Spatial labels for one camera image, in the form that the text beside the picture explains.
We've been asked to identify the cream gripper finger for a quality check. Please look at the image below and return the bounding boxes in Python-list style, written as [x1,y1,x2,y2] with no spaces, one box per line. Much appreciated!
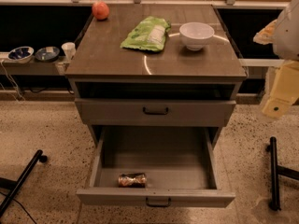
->
[262,61,299,119]
[253,20,277,45]

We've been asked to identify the grey drawer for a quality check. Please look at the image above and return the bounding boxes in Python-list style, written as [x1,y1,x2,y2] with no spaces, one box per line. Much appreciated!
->
[77,126,235,207]
[75,98,235,127]

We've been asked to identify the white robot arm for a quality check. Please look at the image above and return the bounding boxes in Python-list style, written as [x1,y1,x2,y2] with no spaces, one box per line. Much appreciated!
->
[253,0,299,119]

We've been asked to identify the grey drawer cabinet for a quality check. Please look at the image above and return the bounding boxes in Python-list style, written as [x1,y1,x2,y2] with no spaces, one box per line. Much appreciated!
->
[66,4,246,143]

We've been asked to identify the closed grey top drawer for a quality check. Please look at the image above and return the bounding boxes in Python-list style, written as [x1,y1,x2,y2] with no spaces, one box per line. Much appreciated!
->
[75,98,235,127]

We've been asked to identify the white bowl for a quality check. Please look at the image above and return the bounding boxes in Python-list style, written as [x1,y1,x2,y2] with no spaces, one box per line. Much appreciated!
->
[179,22,215,51]

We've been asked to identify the black stand leg right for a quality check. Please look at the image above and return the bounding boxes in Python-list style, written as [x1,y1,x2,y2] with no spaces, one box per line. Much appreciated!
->
[266,136,299,211]

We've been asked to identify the black stand leg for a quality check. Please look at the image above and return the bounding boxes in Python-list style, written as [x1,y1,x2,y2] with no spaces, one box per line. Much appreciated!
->
[266,136,299,211]
[0,149,48,217]

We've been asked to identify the green chip bag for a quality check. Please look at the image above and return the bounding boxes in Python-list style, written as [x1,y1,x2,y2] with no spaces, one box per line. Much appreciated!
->
[121,16,171,52]

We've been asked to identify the red apple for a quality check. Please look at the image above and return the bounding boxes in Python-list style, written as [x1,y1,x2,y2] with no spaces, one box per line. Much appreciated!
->
[92,1,109,21]

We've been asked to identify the white paper cup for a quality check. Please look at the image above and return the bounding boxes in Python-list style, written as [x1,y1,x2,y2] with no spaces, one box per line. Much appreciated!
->
[62,42,76,61]

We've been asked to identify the grey side shelf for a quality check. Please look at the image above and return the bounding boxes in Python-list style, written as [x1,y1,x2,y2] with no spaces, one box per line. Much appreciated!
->
[0,52,69,76]

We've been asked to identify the blue patterned bowl right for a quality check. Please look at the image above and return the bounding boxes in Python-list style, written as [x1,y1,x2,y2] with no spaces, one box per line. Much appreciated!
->
[35,47,60,63]

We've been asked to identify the blue patterned bowl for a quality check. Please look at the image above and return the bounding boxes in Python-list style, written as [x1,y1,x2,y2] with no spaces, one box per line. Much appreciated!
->
[35,47,60,63]
[8,46,34,63]

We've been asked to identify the blue patterned bowl left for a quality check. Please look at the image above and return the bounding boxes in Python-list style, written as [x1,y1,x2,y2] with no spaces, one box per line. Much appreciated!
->
[8,46,34,63]

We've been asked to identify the black stand leg left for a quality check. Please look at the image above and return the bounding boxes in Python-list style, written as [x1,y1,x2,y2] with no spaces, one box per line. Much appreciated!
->
[0,149,48,217]

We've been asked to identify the white cable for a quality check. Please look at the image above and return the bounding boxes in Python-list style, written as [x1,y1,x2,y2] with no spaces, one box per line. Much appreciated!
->
[0,59,26,102]

